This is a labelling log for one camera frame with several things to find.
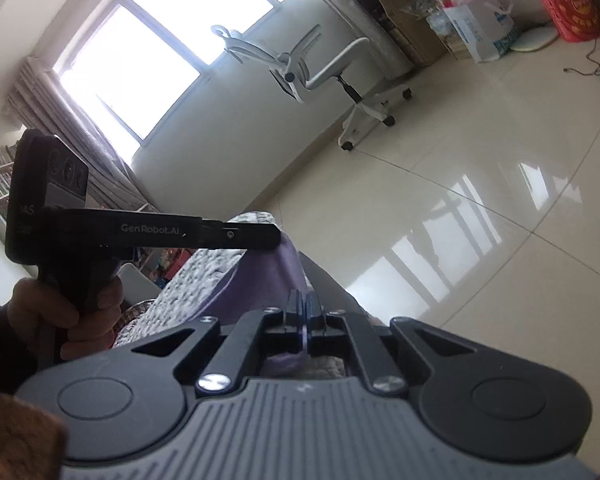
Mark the grey patterned curtain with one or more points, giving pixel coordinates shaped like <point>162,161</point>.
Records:
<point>70,120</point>

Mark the white office chair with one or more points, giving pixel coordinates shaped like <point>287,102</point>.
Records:
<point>300,67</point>

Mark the white blue paper bag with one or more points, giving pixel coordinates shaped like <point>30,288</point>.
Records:
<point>480,30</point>

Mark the person's left forearm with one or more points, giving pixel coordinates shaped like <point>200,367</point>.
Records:
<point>0,355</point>

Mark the pale round cushion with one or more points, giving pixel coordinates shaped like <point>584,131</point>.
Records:
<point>535,40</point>

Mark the grey checkered quilted blanket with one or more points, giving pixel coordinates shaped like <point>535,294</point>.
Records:
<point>200,280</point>

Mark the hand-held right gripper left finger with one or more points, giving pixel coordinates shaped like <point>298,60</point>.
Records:
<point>296,317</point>

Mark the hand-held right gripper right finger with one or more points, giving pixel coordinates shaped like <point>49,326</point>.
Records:
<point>314,315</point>

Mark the wooden desk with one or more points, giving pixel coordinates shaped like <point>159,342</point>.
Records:
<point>410,30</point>

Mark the lavender garment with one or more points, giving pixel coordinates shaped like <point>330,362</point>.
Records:
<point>265,275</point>

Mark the window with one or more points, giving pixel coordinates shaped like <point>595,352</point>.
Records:
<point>155,35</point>

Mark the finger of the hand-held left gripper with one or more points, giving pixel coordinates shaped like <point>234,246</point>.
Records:
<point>250,236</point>

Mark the person's left hand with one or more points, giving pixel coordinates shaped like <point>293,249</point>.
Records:
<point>35,310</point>

